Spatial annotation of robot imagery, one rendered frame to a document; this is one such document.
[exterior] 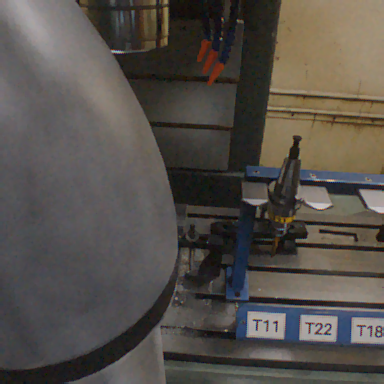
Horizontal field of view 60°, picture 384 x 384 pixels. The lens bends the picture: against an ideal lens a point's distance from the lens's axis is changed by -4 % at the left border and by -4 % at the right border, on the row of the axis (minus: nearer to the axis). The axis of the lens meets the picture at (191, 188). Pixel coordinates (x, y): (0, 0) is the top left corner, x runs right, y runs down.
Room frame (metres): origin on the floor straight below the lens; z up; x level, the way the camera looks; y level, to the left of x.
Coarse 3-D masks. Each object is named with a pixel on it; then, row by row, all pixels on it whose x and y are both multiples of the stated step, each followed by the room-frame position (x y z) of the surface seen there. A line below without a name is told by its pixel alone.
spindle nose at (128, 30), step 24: (96, 0) 0.60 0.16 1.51; (120, 0) 0.60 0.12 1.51; (144, 0) 0.61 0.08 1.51; (168, 0) 0.66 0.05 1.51; (96, 24) 0.60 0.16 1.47; (120, 24) 0.60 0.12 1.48; (144, 24) 0.61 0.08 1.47; (168, 24) 0.66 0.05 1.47; (120, 48) 0.60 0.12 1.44; (144, 48) 0.61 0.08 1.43
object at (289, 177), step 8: (288, 160) 0.49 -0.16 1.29; (296, 160) 0.49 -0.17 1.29; (288, 168) 0.49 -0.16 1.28; (296, 168) 0.49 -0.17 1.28; (280, 176) 0.50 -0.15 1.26; (288, 176) 0.49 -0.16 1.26; (296, 176) 0.49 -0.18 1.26; (280, 184) 0.49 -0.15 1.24; (288, 184) 0.48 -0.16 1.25; (296, 184) 0.49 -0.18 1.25; (280, 192) 0.49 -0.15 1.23; (288, 192) 0.48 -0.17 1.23; (296, 192) 0.48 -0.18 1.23
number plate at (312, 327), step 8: (304, 320) 0.43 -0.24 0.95; (312, 320) 0.43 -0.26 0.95; (320, 320) 0.43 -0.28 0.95; (328, 320) 0.42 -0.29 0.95; (336, 320) 0.42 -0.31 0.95; (304, 328) 0.42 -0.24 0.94; (312, 328) 0.42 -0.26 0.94; (320, 328) 0.41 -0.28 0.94; (328, 328) 0.41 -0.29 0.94; (336, 328) 0.41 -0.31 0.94; (304, 336) 0.41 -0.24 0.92; (312, 336) 0.40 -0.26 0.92; (320, 336) 0.40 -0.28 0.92; (328, 336) 0.40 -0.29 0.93
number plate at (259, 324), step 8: (248, 312) 0.44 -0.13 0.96; (256, 312) 0.44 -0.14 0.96; (264, 312) 0.44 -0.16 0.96; (248, 320) 0.43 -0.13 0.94; (256, 320) 0.43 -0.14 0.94; (264, 320) 0.43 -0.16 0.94; (272, 320) 0.43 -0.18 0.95; (280, 320) 0.43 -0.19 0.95; (248, 328) 0.42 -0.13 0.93; (256, 328) 0.42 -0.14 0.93; (264, 328) 0.42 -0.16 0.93; (272, 328) 0.42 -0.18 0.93; (280, 328) 0.42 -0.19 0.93; (256, 336) 0.41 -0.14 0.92; (264, 336) 0.41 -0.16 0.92; (272, 336) 0.41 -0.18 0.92; (280, 336) 0.41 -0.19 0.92
